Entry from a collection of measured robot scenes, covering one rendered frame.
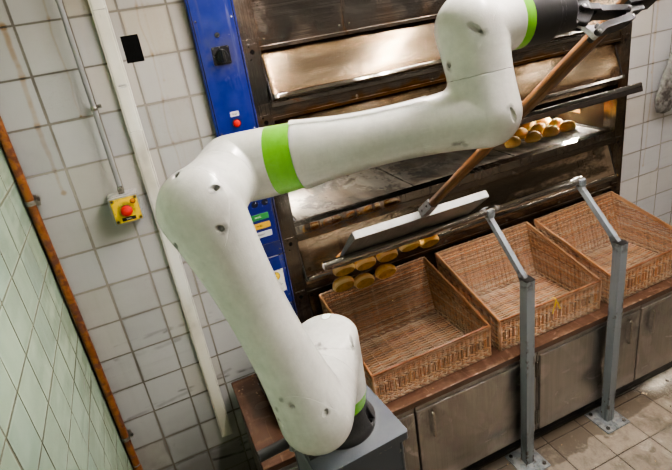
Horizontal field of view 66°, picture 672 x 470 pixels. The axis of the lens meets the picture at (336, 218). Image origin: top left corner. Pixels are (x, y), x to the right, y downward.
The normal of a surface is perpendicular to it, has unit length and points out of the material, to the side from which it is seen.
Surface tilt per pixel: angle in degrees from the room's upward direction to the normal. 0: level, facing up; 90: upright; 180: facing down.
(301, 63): 69
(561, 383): 89
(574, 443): 0
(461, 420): 90
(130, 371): 90
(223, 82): 90
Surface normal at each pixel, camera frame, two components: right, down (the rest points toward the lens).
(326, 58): 0.32, -0.03
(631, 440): -0.14, -0.91
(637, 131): 0.39, 0.31
